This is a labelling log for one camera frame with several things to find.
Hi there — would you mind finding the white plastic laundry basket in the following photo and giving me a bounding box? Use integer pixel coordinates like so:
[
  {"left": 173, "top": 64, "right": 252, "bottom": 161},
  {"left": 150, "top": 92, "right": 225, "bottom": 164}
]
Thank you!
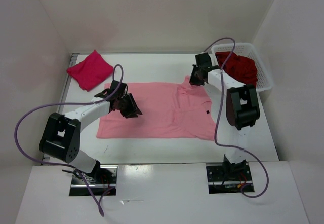
[{"left": 210, "top": 43, "right": 274, "bottom": 93}]

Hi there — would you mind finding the magenta t shirt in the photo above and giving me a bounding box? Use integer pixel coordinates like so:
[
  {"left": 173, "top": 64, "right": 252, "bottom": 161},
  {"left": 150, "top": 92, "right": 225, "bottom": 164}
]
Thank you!
[{"left": 66, "top": 50, "right": 113, "bottom": 92}]

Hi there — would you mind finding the light pink t shirt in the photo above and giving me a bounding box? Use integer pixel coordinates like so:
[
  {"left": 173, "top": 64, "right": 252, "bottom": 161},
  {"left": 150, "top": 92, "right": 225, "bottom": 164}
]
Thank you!
[{"left": 97, "top": 76, "right": 216, "bottom": 140}]

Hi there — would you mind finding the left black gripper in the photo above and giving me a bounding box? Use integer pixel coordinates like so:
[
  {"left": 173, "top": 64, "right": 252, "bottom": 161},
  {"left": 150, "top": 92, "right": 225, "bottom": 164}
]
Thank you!
[{"left": 117, "top": 93, "right": 142, "bottom": 119}]

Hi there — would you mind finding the dark red t shirt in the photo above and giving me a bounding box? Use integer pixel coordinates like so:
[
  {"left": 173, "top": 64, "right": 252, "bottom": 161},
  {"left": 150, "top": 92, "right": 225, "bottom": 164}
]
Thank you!
[{"left": 223, "top": 53, "right": 258, "bottom": 87}]

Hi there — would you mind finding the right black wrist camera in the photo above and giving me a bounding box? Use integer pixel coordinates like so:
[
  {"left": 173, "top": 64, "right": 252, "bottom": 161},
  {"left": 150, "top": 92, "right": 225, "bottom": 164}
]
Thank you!
[{"left": 195, "top": 53, "right": 212, "bottom": 68}]

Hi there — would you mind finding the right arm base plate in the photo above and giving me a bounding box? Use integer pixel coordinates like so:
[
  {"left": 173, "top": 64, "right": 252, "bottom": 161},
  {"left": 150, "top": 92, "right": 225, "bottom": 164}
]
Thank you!
[{"left": 206, "top": 164, "right": 254, "bottom": 194}]

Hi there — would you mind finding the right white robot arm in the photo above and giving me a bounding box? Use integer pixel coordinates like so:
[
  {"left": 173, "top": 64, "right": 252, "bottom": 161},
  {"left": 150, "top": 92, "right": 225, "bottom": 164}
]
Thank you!
[{"left": 189, "top": 65, "right": 260, "bottom": 180}]

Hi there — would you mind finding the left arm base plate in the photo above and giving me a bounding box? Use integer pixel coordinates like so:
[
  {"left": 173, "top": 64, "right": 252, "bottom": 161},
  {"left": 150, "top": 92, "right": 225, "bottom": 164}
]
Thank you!
[{"left": 69, "top": 165, "right": 118, "bottom": 197}]

